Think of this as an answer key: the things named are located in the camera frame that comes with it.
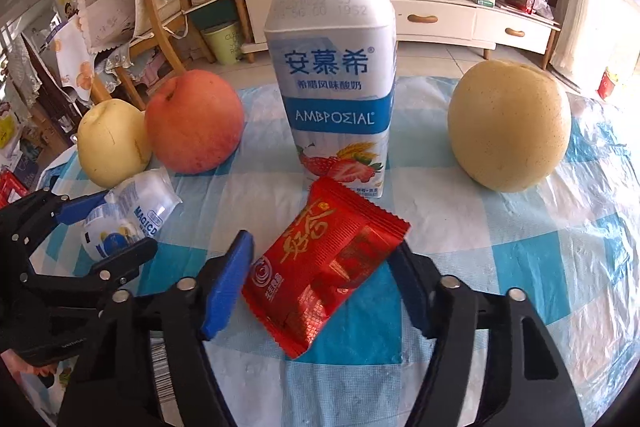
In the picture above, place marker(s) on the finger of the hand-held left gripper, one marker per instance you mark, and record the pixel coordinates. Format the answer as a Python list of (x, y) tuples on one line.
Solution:
[(80, 207), (125, 259)]

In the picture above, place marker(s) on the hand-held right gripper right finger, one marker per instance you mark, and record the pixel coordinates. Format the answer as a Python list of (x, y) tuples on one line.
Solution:
[(415, 292)]

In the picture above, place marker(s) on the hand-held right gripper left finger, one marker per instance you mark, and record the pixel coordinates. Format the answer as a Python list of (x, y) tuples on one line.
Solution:
[(227, 287)]

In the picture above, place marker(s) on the Magicday clear bread packet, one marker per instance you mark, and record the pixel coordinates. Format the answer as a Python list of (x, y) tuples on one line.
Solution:
[(145, 202)]

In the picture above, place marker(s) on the red snack packet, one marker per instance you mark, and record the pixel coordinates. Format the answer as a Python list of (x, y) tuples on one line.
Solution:
[(320, 267)]

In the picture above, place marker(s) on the yellow pear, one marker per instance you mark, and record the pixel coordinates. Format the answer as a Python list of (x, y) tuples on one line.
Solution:
[(110, 142), (507, 127)]

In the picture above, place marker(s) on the blue checked tablecloth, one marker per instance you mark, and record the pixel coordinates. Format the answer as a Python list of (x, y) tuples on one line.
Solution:
[(500, 257)]

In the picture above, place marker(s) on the dark wooden chair lace cover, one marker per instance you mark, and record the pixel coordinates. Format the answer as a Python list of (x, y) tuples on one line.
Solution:
[(35, 72)]

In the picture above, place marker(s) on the red apple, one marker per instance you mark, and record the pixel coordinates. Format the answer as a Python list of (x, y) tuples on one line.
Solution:
[(195, 122)]

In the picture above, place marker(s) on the wooden chair with cloth covers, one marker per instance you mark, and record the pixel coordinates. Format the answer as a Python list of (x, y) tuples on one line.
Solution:
[(150, 7)]

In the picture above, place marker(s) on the green plastic bucket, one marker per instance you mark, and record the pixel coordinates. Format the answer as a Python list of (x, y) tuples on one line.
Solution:
[(222, 42)]

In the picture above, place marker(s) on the white yoghurt drink bottle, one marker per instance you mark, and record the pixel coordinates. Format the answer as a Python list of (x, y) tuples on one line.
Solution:
[(330, 57)]

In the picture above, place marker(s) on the white cabinet with drawers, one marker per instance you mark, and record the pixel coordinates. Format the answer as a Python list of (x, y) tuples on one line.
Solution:
[(450, 17)]

